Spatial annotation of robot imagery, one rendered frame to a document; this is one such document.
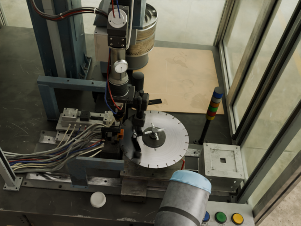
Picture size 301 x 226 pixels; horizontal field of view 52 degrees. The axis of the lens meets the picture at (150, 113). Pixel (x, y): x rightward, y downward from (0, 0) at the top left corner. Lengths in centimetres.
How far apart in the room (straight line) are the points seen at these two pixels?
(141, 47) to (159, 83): 26
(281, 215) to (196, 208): 176
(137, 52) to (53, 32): 51
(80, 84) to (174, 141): 54
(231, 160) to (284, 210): 113
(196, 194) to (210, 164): 65
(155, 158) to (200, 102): 64
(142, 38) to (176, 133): 65
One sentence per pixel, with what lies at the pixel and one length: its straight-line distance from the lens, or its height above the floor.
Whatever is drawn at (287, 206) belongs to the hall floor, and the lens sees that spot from 260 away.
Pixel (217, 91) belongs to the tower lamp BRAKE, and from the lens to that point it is 141.
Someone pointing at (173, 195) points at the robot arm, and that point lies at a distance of 83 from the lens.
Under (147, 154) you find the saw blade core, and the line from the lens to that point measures 139.
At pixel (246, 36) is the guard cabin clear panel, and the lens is 180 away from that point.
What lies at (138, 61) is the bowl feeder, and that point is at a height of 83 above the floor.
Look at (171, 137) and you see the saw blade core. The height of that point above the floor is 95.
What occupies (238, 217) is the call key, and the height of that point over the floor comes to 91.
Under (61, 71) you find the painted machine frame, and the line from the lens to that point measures 187.
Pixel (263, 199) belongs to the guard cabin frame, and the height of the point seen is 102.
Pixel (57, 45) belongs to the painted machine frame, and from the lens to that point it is 174.
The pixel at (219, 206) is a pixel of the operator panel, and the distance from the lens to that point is 139.
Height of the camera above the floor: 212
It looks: 50 degrees down
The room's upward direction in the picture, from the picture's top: 7 degrees clockwise
